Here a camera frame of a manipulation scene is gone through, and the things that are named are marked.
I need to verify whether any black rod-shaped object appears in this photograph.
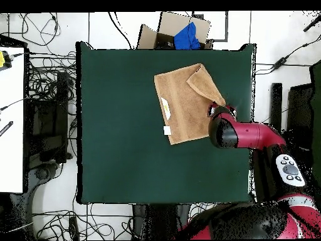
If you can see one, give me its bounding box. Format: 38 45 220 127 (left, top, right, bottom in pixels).
302 13 321 33

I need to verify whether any black flat strip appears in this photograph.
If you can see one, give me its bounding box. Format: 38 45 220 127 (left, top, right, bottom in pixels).
0 120 14 137

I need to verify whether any dark green table cloth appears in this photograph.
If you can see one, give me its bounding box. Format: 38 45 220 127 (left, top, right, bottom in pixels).
75 41 257 205
309 60 321 191

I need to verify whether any black chair base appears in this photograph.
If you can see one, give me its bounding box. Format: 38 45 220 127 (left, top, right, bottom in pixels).
32 163 59 181

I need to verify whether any open cardboard box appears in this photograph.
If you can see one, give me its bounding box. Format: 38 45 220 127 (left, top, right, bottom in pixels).
137 11 214 50

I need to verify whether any white desk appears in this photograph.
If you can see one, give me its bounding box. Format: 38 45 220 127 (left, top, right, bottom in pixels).
0 46 25 193

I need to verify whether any black power strip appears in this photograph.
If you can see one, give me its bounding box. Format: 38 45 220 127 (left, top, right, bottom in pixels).
68 215 80 241

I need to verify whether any black equipment stand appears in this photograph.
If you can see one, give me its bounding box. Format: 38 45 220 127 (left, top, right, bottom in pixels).
23 71 73 166
267 82 314 151

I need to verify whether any black cable with adapter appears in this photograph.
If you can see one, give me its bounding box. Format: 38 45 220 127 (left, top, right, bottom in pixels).
255 33 321 75

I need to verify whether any blue garment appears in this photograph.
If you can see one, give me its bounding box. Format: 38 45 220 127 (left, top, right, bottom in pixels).
173 21 201 50

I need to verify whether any yellow and black tool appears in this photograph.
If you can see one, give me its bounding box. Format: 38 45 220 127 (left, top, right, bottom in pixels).
0 50 13 72

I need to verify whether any black looped cable with plug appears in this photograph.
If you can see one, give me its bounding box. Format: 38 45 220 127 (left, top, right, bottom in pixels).
21 12 62 47

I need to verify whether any tan terry towel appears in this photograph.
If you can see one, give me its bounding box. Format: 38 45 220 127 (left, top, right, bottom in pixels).
154 63 227 146

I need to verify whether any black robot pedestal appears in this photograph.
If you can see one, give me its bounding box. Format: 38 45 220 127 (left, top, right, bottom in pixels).
132 204 191 240

